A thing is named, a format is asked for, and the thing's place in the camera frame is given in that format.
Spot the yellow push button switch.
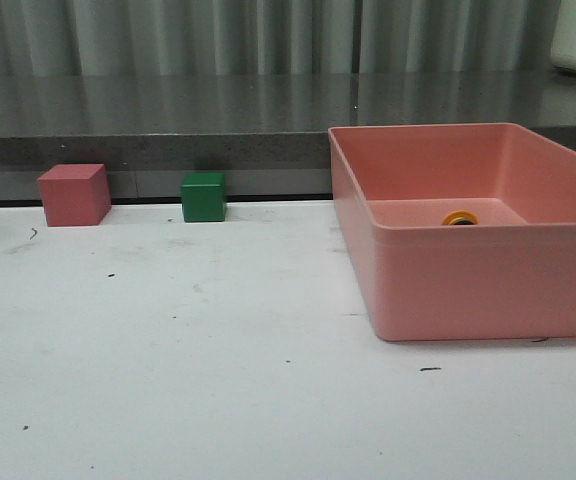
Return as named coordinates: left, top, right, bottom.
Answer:
left=442, top=210, right=479, bottom=226

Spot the green cube block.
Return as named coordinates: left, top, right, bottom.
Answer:
left=180, top=171, right=227, bottom=223

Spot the grey stone counter shelf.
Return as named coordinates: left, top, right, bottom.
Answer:
left=0, top=70, right=576, bottom=205

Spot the pink cube block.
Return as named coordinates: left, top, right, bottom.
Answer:
left=37, top=163, right=112, bottom=227

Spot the pink plastic bin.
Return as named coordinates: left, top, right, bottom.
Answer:
left=329, top=123, right=576, bottom=341

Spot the grey pleated curtain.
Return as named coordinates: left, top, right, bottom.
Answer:
left=0, top=1, right=559, bottom=77

